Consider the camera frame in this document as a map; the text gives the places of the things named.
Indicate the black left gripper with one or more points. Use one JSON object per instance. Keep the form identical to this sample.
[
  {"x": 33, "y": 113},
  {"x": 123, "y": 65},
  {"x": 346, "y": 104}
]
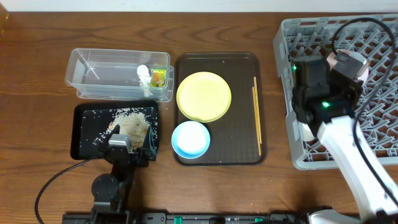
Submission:
[{"x": 137, "y": 155}]

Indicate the blue bowl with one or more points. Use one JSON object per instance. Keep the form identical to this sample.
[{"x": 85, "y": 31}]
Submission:
[{"x": 190, "y": 140}]

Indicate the orange green snack wrapper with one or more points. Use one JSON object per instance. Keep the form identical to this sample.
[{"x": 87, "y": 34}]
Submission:
[{"x": 157, "y": 77}]

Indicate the yellow plate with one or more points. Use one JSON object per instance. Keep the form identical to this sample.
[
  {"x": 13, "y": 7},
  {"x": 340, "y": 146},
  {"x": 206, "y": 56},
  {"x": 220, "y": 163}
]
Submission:
[{"x": 203, "y": 97}]

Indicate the white cup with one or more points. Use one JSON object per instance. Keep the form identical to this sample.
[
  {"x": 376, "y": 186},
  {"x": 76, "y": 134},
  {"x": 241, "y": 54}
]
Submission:
[{"x": 305, "y": 132}]

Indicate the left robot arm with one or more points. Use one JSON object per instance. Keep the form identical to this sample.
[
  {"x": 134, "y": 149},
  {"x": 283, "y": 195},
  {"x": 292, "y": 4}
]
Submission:
[{"x": 111, "y": 191}]

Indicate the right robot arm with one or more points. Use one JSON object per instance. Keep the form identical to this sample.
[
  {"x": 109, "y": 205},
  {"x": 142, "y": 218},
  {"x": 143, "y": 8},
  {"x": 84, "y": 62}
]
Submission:
[{"x": 325, "y": 94}]

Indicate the black waste tray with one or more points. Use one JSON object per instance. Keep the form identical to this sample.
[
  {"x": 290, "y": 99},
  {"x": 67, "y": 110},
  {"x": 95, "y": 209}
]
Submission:
[{"x": 86, "y": 127}]

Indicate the clear plastic waste bin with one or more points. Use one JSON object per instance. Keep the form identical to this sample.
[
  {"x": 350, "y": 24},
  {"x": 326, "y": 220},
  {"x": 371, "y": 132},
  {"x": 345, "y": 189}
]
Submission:
[{"x": 110, "y": 74}]

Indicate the grey dishwasher rack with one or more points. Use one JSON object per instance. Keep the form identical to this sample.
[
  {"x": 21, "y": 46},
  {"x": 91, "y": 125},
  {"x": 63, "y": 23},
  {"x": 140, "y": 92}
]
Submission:
[{"x": 317, "y": 36}]

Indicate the spilled rice pile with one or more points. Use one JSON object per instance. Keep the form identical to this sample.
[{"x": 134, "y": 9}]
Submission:
[{"x": 133, "y": 122}]

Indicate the dark brown serving tray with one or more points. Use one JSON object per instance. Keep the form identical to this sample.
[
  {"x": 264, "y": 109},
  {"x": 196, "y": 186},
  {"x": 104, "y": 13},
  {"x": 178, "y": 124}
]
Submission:
[{"x": 234, "y": 139}]

